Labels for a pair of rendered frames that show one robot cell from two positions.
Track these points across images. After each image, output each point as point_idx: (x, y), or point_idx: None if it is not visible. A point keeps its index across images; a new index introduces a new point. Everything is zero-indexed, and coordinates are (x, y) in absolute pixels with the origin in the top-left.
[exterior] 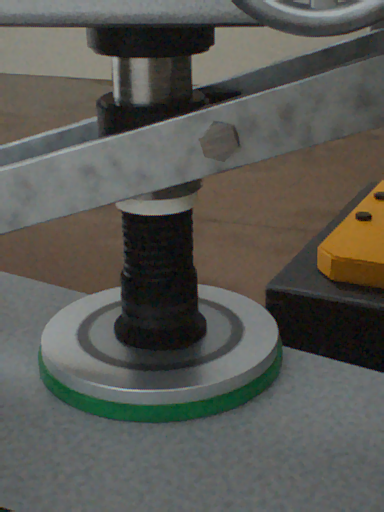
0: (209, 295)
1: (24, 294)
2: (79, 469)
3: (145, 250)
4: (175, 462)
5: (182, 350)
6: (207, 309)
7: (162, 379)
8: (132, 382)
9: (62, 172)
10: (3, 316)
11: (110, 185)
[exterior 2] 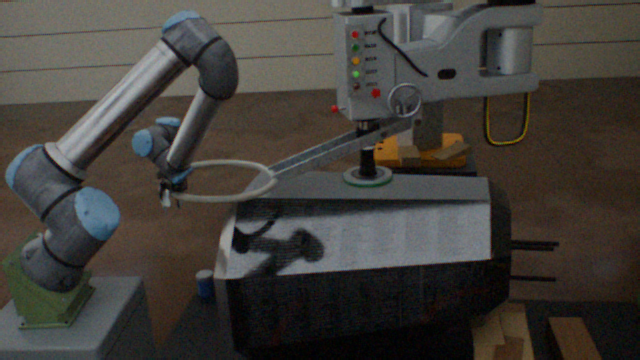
0: None
1: (325, 174)
2: (370, 193)
3: (367, 156)
4: (385, 190)
5: (375, 175)
6: None
7: (376, 179)
8: (371, 180)
9: (356, 143)
10: (327, 178)
11: (364, 144)
